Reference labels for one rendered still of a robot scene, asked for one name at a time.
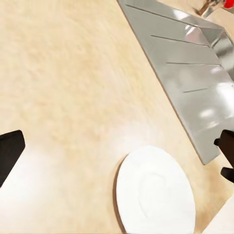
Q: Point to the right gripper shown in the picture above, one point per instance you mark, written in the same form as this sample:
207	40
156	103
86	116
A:
228	173

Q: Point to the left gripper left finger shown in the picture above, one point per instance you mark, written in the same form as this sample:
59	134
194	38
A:
12	145

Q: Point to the saucer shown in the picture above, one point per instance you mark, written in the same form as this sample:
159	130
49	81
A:
153	194

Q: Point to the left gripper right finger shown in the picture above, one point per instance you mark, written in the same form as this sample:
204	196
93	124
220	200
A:
226	144

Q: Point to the countertop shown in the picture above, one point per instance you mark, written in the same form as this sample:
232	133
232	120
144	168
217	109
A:
75	80

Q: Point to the drop in sink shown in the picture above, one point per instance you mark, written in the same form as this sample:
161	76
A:
194	61

